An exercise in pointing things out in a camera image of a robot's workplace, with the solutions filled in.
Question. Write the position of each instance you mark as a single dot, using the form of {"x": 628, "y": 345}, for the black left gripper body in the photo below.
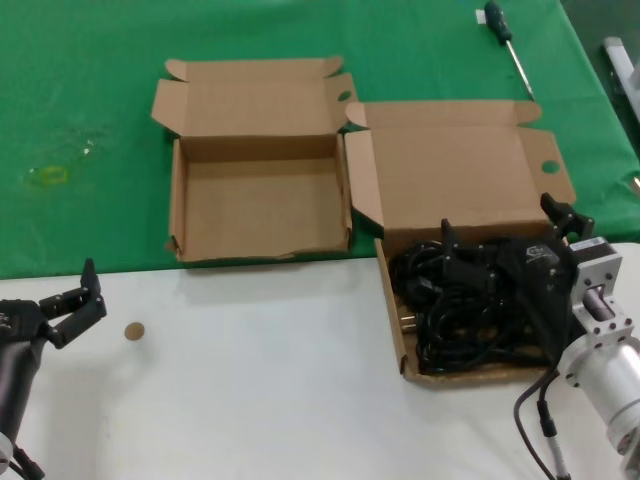
{"x": 17, "y": 370}

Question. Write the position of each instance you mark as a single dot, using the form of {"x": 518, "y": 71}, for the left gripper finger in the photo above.
{"x": 82, "y": 322}
{"x": 89, "y": 280}

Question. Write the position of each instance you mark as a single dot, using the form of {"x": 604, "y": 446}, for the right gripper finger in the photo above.
{"x": 570, "y": 220}
{"x": 462, "y": 265}

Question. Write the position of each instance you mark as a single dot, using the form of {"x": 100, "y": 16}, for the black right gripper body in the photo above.
{"x": 545, "y": 290}

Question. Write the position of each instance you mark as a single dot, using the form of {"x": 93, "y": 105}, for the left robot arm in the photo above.
{"x": 4, "y": 450}

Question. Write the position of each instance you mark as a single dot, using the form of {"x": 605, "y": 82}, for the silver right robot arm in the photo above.
{"x": 610, "y": 365}

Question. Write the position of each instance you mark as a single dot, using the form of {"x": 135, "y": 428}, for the open brown cardboard box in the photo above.
{"x": 450, "y": 165}
{"x": 260, "y": 200}

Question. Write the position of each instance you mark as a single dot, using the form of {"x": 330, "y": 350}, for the round cardboard disc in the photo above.
{"x": 134, "y": 331}

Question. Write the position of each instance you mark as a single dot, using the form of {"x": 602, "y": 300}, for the grey metal bar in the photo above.
{"x": 620, "y": 60}

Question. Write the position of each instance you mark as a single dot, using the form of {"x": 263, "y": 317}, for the green table cloth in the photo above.
{"x": 100, "y": 75}

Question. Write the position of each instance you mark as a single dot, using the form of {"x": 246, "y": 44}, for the white tape piece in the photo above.
{"x": 480, "y": 17}

